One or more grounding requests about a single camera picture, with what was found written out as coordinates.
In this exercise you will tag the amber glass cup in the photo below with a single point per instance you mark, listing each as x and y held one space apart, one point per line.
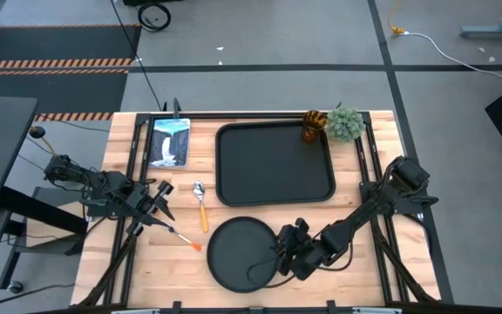
312 126

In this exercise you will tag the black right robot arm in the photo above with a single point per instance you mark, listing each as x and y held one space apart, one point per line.
364 209

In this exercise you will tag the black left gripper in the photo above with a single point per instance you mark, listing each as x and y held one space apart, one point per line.
144 202

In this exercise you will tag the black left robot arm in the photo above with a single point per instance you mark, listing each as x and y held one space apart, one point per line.
103 183

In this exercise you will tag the black round plate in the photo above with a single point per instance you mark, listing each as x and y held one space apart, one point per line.
233 248

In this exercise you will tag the black caster wheel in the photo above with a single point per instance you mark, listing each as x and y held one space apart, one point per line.
15 287

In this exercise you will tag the black round knob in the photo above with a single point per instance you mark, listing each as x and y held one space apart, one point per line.
36 131

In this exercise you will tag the waterfall picture book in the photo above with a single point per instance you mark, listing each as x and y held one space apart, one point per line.
170 144

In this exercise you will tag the small green artificial plant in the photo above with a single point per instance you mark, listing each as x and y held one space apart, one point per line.
344 124

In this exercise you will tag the black rectangular tray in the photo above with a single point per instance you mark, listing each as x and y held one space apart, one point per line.
273 165

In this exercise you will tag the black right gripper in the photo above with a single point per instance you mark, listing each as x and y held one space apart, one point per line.
307 257

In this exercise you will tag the black hazard striped floor mat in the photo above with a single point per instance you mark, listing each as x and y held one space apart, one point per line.
55 43
55 93

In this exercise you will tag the black aluminium table frame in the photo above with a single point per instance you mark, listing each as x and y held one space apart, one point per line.
255 115

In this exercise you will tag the grey table leg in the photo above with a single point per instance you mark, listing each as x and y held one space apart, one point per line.
495 31

